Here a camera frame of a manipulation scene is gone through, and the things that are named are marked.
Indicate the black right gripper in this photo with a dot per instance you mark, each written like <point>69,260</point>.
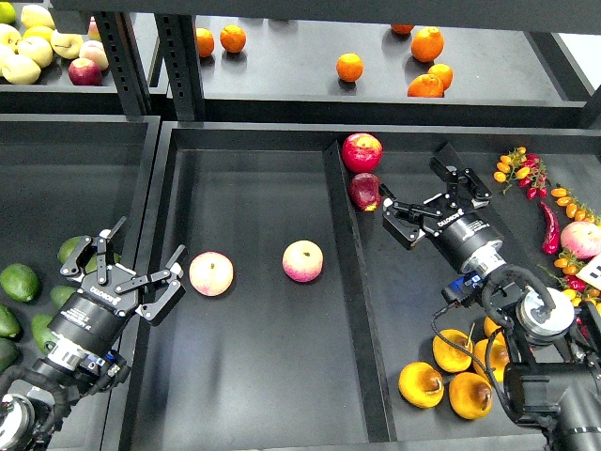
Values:
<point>468,242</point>

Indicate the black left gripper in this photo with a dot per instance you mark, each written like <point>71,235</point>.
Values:
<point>92,319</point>

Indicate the dark green avocado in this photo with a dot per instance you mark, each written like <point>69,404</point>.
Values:
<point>60,294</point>

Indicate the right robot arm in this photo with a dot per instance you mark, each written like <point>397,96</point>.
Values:
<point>552,380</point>

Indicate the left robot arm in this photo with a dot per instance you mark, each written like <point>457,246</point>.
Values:
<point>35,400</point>

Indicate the green avocado long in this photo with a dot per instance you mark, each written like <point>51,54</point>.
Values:
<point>43,335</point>

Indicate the green avocado upper left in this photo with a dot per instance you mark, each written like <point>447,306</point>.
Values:
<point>20,283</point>

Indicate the green avocado at edge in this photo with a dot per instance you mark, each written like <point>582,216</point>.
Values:
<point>9,325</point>

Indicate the yellow pear with stem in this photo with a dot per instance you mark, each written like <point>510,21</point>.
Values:
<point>491,327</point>

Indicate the green avocado lower edge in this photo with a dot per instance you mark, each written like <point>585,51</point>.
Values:
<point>9,353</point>

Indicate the yellow pear left pile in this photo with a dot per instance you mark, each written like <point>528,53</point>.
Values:
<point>451,350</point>

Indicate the yellow pear pile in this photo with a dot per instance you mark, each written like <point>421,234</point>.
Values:
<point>451,350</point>
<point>494,355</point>

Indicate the yellow pear middle pile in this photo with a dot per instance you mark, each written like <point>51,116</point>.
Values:
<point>494,355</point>

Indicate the yellow pear bottom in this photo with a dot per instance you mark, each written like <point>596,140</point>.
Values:
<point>470,396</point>

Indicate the dark red apple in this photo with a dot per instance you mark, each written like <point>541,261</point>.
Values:
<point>363,191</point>

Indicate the pink apple left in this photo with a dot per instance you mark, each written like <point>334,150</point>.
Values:
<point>211,273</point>

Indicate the pink apple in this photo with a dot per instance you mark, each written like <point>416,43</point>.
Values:
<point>302,261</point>
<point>582,239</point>
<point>211,273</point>

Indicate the cherry tomato bunch upper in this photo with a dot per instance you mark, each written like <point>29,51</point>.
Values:
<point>523,169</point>

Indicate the cherry tomato bunch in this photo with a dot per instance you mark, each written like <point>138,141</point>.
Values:
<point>523,169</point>
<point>564,273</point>

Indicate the bright red apple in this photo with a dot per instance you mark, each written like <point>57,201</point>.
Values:
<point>361,152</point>

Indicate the red chili pepper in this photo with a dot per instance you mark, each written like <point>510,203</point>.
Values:
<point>551,241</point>

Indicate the black left tray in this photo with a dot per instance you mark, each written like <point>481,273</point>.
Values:
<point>64,176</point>

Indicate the black tray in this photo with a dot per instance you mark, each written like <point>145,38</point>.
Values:
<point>64,176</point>
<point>275,364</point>

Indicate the orange front right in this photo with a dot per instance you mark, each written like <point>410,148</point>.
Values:
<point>426,86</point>

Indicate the orange behind front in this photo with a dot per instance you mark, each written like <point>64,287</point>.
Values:
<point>444,72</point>

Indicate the pink apple far right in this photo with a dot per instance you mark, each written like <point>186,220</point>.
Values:
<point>582,239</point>

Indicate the cherry tomato bunch lower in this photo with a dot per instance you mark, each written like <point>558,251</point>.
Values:
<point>564,273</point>

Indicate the white label card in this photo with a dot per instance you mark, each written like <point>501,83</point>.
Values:
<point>591,272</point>

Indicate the large orange right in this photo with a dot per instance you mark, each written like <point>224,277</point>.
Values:
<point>427,44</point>

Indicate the orange centre shelf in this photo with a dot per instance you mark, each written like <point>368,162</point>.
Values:
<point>349,67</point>

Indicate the black middle tray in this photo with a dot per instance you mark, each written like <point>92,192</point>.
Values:
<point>275,364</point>

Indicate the orange under top shelf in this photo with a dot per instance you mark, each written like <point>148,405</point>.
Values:
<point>402,29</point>

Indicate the red apple on shelf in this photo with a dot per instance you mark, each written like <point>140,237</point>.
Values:
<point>85,72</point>

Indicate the pale peach on shelf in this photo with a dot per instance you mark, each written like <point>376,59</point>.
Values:
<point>94,50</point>

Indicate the yellow apple front left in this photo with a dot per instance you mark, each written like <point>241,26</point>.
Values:
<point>20,70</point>

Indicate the yellow apple middle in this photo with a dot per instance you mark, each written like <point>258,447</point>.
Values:
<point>38,49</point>

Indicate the black shelf upright posts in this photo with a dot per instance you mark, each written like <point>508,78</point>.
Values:
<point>178,49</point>

